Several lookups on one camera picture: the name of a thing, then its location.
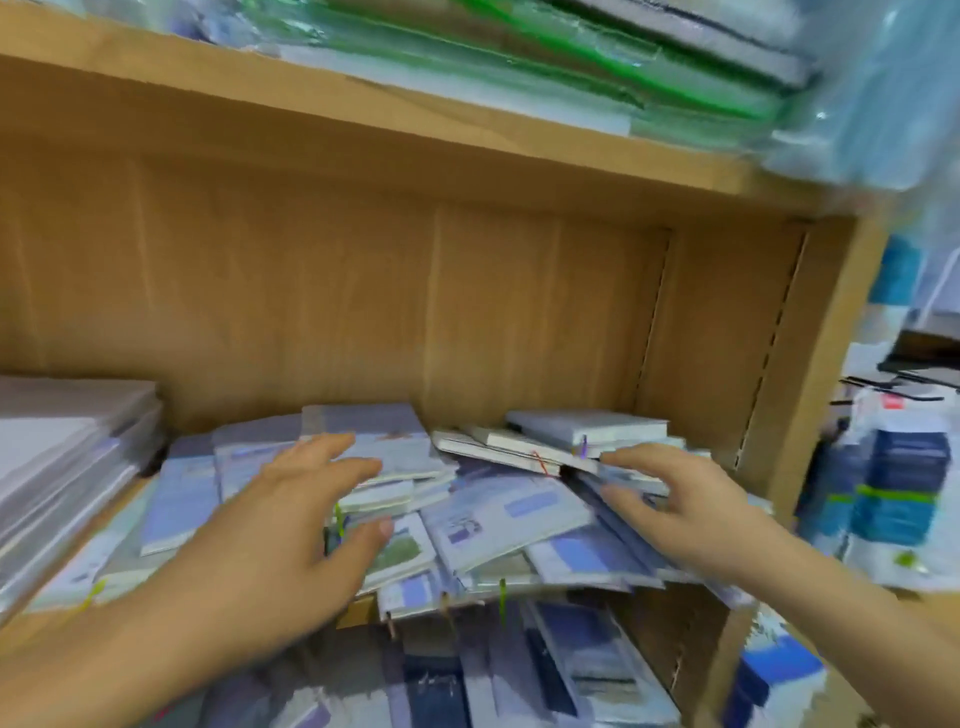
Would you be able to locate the pile of small notebooks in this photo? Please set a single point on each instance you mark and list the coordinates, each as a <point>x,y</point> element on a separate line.
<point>495,518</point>

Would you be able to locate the row of patterned notebooks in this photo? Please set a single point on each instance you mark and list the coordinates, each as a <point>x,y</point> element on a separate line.
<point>510,668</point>

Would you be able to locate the stack of large blue notebooks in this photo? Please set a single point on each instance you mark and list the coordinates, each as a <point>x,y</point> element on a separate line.
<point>68,450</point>

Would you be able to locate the person's left hand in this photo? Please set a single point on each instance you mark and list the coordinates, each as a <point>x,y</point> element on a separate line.
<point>285,563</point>

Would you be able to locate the blue white small box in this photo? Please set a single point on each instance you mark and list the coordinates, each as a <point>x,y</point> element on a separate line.
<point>773,675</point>

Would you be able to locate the wooden shelf unit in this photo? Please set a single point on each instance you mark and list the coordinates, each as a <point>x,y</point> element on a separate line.
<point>375,120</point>

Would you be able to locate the person's right hand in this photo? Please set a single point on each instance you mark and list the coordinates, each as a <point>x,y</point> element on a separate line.
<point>698,510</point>

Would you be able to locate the person's right forearm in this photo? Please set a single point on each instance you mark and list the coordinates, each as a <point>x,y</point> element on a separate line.
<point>870,630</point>

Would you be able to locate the stack of green edged packets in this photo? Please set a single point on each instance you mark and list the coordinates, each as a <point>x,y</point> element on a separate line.
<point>525,53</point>

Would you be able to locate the light blue plastic bag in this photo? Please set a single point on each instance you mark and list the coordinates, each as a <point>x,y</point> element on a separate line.
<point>885,90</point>

